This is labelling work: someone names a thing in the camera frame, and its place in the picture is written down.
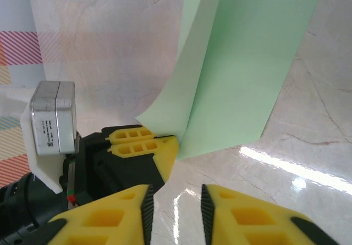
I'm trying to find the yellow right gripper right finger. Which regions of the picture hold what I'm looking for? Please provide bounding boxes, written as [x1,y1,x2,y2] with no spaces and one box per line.
[201,183,340,245]

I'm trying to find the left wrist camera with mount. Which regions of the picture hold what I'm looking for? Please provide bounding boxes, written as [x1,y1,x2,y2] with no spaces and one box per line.
[0,80,81,194]

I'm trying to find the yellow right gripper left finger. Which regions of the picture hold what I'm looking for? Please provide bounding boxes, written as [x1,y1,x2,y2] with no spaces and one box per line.
[41,183,155,245]

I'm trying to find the light green paper sheet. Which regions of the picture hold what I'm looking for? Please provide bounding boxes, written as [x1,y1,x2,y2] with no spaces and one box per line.
[134,0,325,162]

